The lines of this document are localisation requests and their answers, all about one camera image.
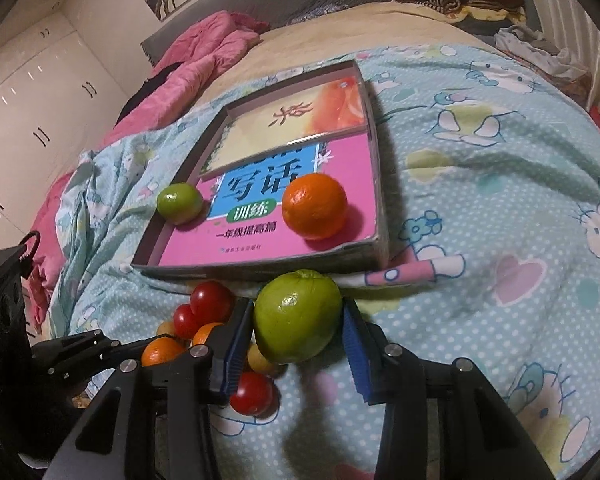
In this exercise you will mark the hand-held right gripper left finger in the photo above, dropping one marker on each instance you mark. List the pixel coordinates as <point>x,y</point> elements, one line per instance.
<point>230,355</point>

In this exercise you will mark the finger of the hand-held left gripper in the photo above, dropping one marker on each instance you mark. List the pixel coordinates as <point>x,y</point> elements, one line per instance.
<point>75,344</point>
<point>95,367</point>

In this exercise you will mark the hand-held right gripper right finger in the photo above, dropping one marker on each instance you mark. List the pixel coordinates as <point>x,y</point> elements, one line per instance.
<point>357,360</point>

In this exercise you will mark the small yellow-brown fruit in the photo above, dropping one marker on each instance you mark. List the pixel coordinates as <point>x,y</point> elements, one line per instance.
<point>261,361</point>
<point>165,329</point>

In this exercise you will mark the small orange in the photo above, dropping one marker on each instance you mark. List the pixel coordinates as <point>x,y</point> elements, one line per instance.
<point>162,351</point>
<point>206,332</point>

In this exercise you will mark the red cherry tomato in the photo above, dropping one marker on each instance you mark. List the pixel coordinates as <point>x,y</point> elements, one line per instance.
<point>184,321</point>
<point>250,392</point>
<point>211,302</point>

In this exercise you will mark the large green fruit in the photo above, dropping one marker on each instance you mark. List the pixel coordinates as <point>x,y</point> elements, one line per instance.
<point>297,317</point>

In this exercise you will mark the shallow grey cardboard box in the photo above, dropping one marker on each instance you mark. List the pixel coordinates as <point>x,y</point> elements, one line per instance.
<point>152,247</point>

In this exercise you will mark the small green fruit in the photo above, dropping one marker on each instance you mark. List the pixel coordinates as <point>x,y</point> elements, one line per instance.
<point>177,203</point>

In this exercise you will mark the large orange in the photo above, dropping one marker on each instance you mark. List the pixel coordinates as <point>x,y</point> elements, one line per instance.
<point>315,205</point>

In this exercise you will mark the pink book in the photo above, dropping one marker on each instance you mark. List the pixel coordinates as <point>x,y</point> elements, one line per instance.
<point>190,245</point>

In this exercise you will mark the light blue cartoon print blanket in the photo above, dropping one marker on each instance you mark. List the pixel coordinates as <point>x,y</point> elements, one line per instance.
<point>480,185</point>

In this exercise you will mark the beige and orange book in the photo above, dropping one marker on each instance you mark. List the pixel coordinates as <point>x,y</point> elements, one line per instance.
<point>260,135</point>

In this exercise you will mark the white wardrobe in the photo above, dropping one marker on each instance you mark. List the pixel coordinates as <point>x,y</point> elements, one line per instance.
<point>30,110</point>

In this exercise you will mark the dark cloth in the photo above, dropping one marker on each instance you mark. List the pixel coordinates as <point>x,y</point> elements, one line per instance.
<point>145,90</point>

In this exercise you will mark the pink quilt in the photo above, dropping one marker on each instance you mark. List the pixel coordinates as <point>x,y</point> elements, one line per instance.
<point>205,55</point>

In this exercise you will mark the beige blanket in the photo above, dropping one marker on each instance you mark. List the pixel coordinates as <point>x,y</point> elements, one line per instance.
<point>330,35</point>

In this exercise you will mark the white crumpled garment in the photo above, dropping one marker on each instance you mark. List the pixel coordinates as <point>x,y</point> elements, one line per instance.
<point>540,52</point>

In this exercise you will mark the cream curtain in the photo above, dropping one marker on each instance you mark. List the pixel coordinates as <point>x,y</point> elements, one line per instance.
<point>565,15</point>

